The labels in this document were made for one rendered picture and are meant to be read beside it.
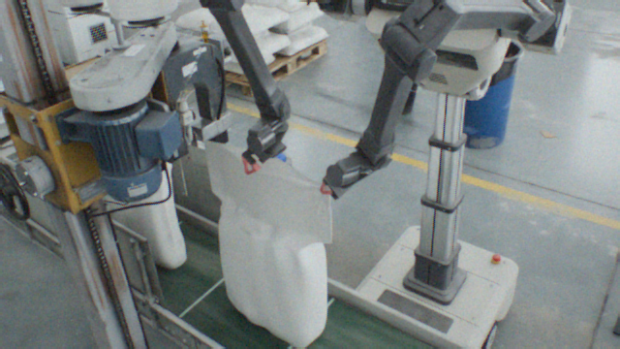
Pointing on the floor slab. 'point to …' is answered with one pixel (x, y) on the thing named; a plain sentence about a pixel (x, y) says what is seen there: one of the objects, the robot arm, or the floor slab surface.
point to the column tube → (12, 19)
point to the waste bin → (493, 105)
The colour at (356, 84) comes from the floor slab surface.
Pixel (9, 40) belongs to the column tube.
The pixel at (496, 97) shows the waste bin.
